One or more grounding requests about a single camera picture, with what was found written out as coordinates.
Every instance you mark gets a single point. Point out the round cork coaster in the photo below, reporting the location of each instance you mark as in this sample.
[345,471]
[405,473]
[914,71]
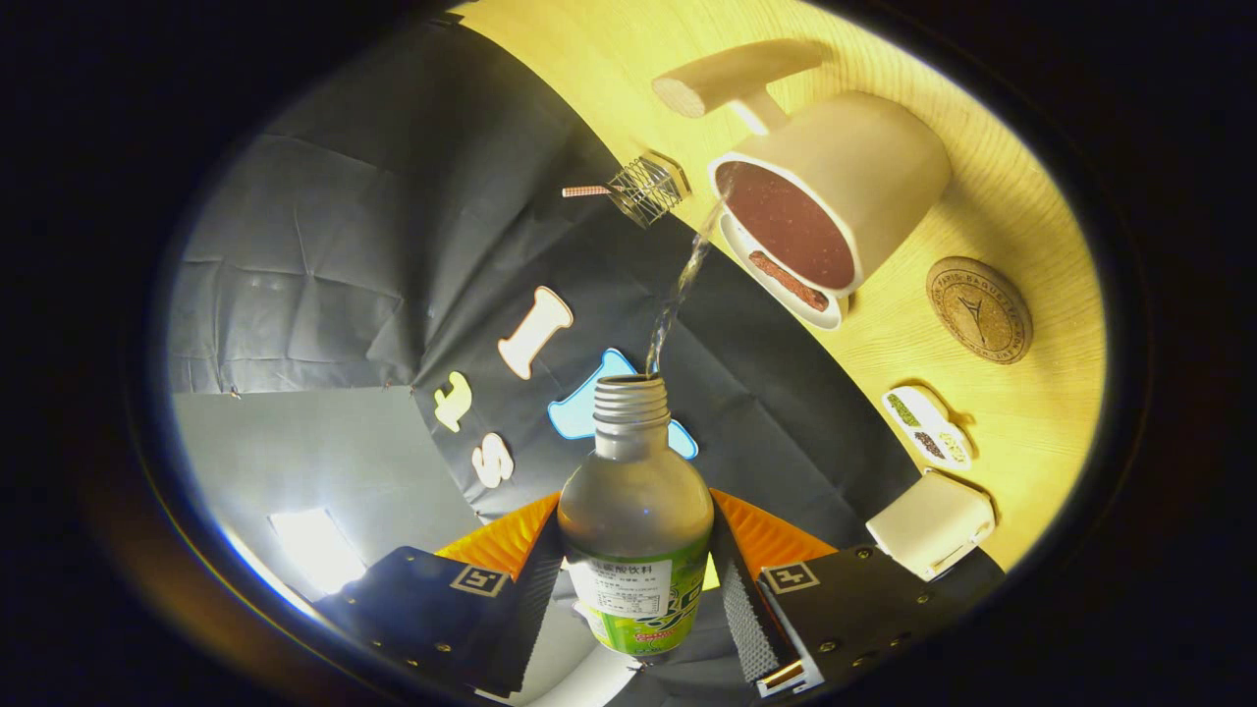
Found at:
[979,310]

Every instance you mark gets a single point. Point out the white toaster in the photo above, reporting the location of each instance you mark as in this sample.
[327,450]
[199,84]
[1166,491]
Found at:
[928,520]

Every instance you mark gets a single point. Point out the brown food piece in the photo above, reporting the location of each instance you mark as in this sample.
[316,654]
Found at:
[789,281]

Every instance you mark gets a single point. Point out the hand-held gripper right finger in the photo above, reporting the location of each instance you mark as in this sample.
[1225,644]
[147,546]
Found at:
[741,609]

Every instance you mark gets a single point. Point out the white divided dish with beans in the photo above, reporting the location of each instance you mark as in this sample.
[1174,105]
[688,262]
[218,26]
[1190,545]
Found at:
[928,427]

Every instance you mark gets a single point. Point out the clear juice stream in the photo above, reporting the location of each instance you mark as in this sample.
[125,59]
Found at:
[680,290]

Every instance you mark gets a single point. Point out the white oval plate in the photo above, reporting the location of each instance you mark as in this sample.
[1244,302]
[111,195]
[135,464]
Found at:
[776,293]

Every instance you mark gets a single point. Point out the striped straw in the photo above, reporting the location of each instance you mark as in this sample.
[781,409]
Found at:
[587,190]

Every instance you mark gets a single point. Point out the wooden table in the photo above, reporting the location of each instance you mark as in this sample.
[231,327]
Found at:
[1031,432]

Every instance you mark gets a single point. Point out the silver bottle with green label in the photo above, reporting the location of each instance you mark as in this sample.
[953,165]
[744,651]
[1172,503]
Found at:
[633,501]

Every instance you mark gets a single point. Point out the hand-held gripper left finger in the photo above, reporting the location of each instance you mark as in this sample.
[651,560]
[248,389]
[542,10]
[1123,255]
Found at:
[530,599]

